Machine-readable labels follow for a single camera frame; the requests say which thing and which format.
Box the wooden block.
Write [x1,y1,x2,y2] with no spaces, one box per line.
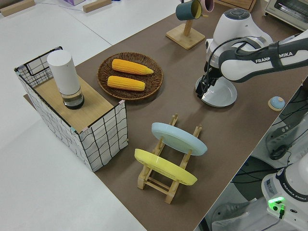
[0,0,35,17]
[83,0,113,13]

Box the brown wicker basket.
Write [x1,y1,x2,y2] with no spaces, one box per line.
[97,51,164,101]

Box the gray plate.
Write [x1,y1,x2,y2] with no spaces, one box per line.
[194,76,238,107]

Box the dark blue mug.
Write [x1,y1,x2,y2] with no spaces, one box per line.
[175,0,202,21]

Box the wooden plate rack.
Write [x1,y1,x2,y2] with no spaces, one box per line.
[137,113,203,205]

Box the wire basket with grid liner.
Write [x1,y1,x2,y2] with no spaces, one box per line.
[13,46,129,173]

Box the white cylinder bottle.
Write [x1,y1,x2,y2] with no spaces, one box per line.
[47,50,85,110]

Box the wooden shelf insert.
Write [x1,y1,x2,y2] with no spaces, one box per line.
[35,78,114,133]

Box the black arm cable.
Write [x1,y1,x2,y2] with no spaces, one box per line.
[205,37,250,79]

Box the black base cable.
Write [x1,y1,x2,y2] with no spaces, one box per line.
[264,83,308,162]

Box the yellow plate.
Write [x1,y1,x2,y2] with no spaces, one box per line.
[134,148,198,186]

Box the wooden mug stand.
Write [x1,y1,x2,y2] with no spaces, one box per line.
[166,0,209,51]

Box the yellow corn cob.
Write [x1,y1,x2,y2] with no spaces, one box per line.
[112,58,154,75]
[107,75,146,92]

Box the brown table mat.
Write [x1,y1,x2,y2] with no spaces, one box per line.
[23,0,308,231]

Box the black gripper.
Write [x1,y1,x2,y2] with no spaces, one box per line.
[195,65,219,99]

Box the light blue plate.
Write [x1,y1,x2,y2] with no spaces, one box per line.
[151,122,208,157]

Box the wooden cabinet box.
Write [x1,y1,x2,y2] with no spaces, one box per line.
[214,0,257,13]

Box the pink mug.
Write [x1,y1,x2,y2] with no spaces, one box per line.
[201,0,215,13]

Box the cream toaster oven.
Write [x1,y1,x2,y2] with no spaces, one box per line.
[264,0,308,32]

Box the small blue dome bell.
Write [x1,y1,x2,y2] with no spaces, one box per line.
[268,96,286,112]

